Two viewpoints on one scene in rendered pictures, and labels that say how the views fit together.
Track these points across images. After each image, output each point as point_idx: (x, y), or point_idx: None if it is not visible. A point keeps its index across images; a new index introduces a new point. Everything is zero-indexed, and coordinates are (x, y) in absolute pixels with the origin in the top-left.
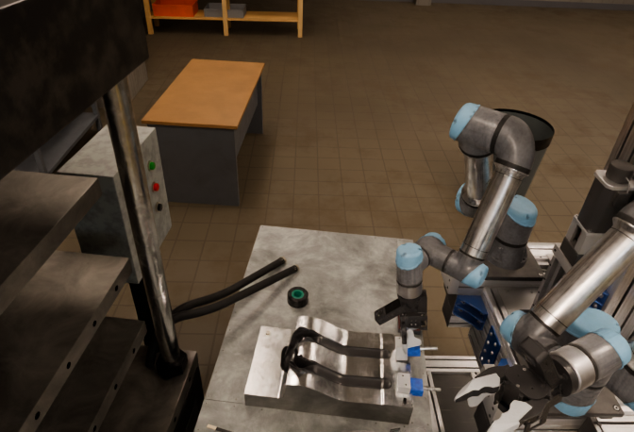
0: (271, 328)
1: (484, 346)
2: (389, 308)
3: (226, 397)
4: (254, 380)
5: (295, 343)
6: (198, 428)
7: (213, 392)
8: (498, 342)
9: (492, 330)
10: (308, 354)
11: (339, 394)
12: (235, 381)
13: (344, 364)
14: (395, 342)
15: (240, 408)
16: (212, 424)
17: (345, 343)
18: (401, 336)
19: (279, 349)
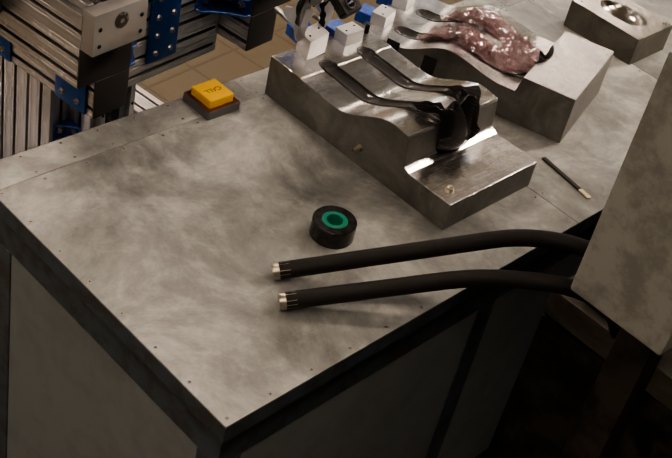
0: (438, 193)
1: (152, 35)
2: None
3: (546, 205)
4: (514, 163)
5: (449, 112)
6: (601, 203)
7: (561, 220)
8: None
9: None
10: (442, 99)
11: (430, 78)
12: (523, 212)
13: (389, 91)
14: (321, 36)
15: (537, 186)
16: (581, 195)
17: (362, 102)
18: (327, 10)
19: (450, 166)
